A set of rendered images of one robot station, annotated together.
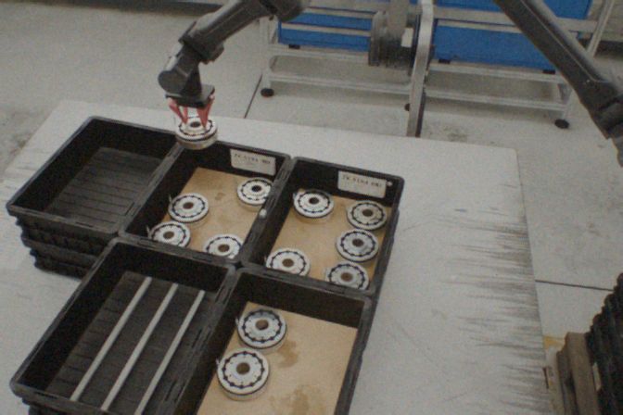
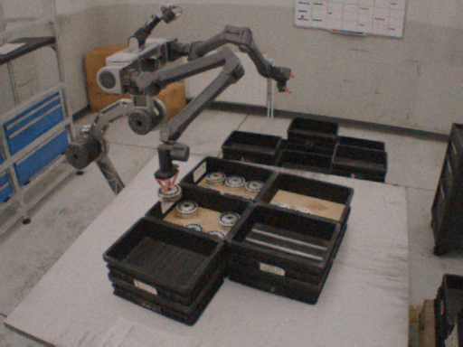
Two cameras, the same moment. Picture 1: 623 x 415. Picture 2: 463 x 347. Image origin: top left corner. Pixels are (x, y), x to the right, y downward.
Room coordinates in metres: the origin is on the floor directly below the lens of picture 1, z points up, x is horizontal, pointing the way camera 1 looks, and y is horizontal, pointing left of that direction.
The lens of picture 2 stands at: (0.64, 1.74, 2.03)
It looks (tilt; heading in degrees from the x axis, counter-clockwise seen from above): 31 degrees down; 281
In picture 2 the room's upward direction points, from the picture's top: 1 degrees counter-clockwise
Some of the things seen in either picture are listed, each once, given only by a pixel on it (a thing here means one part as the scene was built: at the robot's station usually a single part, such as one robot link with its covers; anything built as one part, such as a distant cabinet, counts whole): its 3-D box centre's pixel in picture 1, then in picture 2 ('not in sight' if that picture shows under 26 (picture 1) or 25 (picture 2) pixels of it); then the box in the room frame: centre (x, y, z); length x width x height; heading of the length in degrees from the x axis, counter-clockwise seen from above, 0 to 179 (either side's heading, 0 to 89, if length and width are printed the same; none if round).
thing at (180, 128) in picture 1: (196, 127); (169, 190); (1.19, 0.29, 1.04); 0.10 x 0.10 x 0.01
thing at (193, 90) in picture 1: (188, 82); (165, 164); (1.19, 0.30, 1.16); 0.10 x 0.07 x 0.07; 76
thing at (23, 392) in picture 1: (133, 324); (285, 234); (0.69, 0.36, 0.92); 0.40 x 0.30 x 0.02; 165
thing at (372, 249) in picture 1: (357, 245); (234, 181); (0.98, -0.11, 0.86); 0.10 x 0.10 x 0.01
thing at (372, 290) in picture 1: (328, 220); (228, 178); (1.00, -0.04, 0.92); 0.40 x 0.30 x 0.02; 165
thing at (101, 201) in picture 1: (107, 186); (164, 260); (1.15, 0.54, 0.87); 0.40 x 0.30 x 0.11; 165
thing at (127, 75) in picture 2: not in sight; (132, 79); (1.40, 0.06, 1.45); 0.09 x 0.08 x 0.12; 82
